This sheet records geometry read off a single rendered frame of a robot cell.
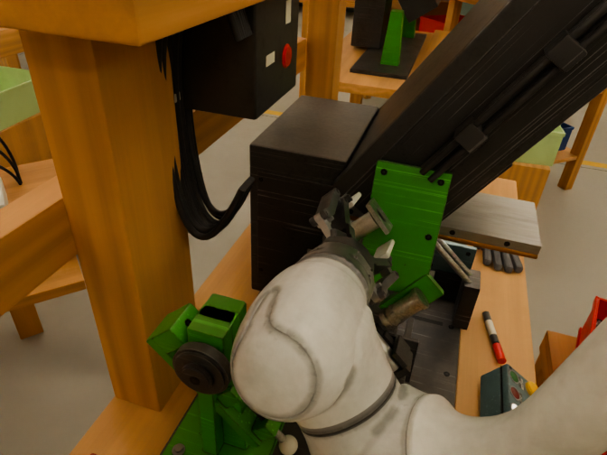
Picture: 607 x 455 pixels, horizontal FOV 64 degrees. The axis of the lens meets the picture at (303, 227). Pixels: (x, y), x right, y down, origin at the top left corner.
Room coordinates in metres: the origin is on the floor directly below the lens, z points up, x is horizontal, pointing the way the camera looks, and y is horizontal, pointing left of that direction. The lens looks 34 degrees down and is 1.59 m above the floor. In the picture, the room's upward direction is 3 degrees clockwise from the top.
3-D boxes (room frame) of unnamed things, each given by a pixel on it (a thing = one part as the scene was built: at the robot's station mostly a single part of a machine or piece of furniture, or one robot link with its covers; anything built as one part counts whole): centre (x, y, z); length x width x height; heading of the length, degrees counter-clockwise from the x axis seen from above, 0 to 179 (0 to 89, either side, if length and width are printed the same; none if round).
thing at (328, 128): (0.91, -0.02, 1.07); 0.30 x 0.18 x 0.34; 164
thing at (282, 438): (0.41, 0.02, 0.96); 0.06 x 0.03 x 0.06; 74
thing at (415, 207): (0.67, -0.17, 1.17); 0.13 x 0.12 x 0.20; 164
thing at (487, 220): (0.81, -0.24, 1.11); 0.39 x 0.16 x 0.03; 74
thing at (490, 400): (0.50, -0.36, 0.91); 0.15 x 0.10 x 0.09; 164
